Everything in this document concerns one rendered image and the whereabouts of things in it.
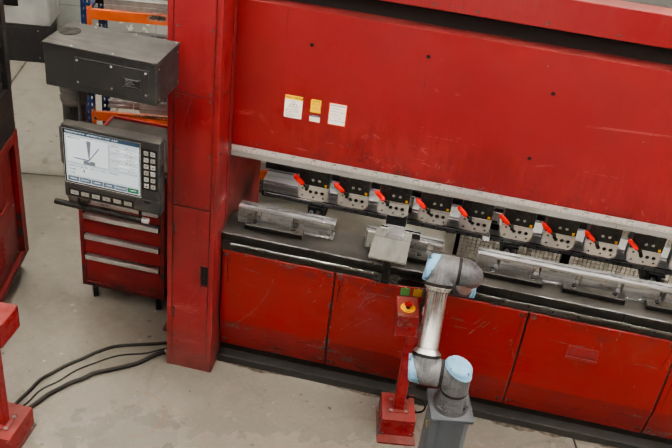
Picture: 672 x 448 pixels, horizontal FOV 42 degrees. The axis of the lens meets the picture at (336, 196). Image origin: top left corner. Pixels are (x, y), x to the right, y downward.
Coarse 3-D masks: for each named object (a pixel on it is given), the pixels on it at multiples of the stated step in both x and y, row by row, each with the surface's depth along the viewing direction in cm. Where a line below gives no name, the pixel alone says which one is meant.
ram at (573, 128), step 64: (256, 0) 383; (256, 64) 398; (320, 64) 392; (384, 64) 386; (448, 64) 380; (512, 64) 375; (576, 64) 369; (640, 64) 366; (256, 128) 416; (320, 128) 409; (384, 128) 402; (448, 128) 396; (512, 128) 390; (576, 128) 384; (640, 128) 378; (448, 192) 413; (512, 192) 406; (576, 192) 400; (640, 192) 393
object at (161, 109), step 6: (114, 102) 572; (120, 102) 572; (126, 102) 572; (132, 102) 572; (162, 102) 570; (120, 108) 574; (126, 108) 574; (132, 108) 574; (138, 108) 574; (144, 108) 570; (150, 108) 571; (156, 108) 570; (162, 108) 570; (156, 114) 572; (162, 114) 572
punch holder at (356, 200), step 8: (344, 184) 422; (352, 184) 421; (360, 184) 420; (368, 184) 419; (352, 192) 423; (360, 192) 422; (368, 192) 421; (344, 200) 426; (352, 200) 425; (360, 200) 424; (368, 200) 431; (360, 208) 426
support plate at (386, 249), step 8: (376, 232) 429; (384, 232) 429; (376, 240) 423; (384, 240) 423; (392, 240) 424; (400, 240) 425; (408, 240) 426; (376, 248) 417; (384, 248) 418; (392, 248) 418; (400, 248) 419; (408, 248) 420; (368, 256) 411; (376, 256) 411; (384, 256) 412; (392, 256) 413; (400, 256) 413
